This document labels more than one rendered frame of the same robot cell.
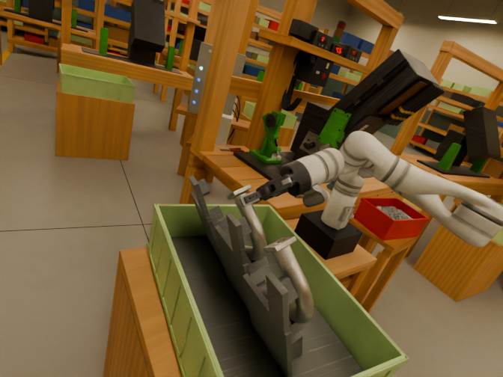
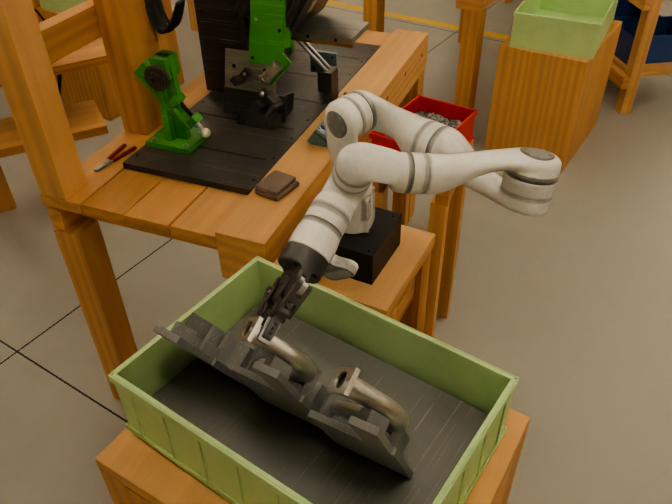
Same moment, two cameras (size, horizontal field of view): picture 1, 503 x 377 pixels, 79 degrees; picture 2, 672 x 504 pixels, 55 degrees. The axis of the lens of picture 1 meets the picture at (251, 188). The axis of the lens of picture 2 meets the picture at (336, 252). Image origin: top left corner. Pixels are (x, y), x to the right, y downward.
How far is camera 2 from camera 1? 45 cm
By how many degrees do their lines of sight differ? 22
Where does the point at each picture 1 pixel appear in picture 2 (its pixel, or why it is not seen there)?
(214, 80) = (19, 70)
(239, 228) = (280, 376)
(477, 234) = (535, 205)
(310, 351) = (416, 429)
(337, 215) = (358, 214)
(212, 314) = (286, 463)
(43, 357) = not seen: outside the picture
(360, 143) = (359, 169)
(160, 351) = not seen: outside the picture
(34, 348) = not seen: outside the picture
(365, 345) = (471, 384)
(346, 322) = (438, 368)
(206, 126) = (52, 155)
